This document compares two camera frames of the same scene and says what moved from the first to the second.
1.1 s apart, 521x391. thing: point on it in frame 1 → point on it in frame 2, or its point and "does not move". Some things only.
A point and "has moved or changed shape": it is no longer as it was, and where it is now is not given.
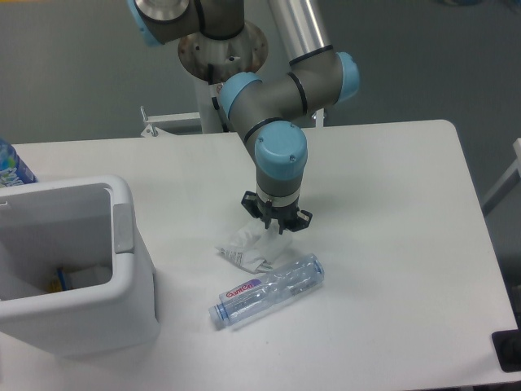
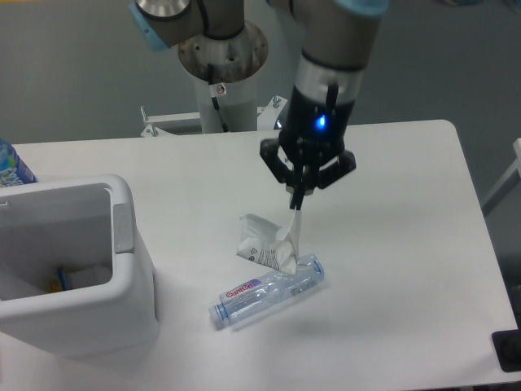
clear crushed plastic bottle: x=241 y=300 does not move
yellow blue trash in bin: x=59 y=283 does not move
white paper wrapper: x=257 y=248 has moved or changed shape
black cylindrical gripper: x=282 y=208 → x=313 y=133
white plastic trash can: x=71 y=282 does not move
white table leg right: x=512 y=177 does not move
